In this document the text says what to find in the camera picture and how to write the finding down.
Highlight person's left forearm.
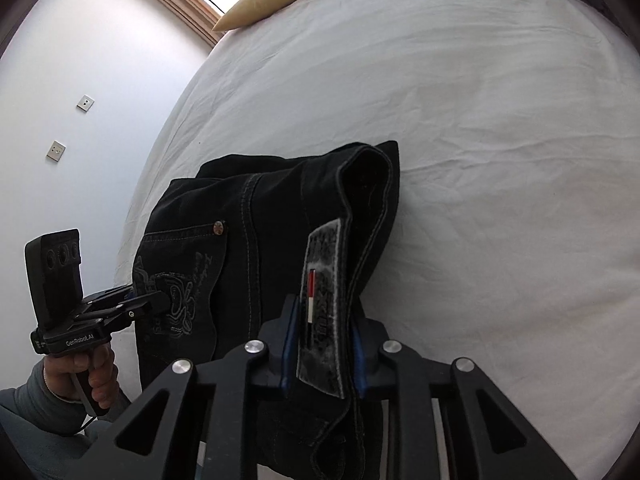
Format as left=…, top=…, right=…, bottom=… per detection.
left=0, top=360, right=133, bottom=441

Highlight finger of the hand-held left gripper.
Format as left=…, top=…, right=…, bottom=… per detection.
left=106, top=291, right=172, bottom=329
left=82, top=284, right=138, bottom=307

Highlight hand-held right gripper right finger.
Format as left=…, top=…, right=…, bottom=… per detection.
left=350, top=312, right=581, bottom=480

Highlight white bed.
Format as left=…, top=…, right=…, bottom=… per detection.
left=112, top=0, right=640, bottom=480

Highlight yellow pillow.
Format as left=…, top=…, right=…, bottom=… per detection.
left=212, top=0, right=321, bottom=32

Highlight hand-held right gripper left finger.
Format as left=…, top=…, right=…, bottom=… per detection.
left=65, top=295, right=302, bottom=480

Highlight black pants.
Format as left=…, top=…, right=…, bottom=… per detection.
left=132, top=140, right=401, bottom=480

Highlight person's left hand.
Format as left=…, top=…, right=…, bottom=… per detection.
left=44, top=342, right=118, bottom=411

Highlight person's leg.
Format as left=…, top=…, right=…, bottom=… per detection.
left=0, top=410, right=96, bottom=480

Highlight beige curtain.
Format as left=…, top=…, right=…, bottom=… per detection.
left=102, top=0, right=226, bottom=47

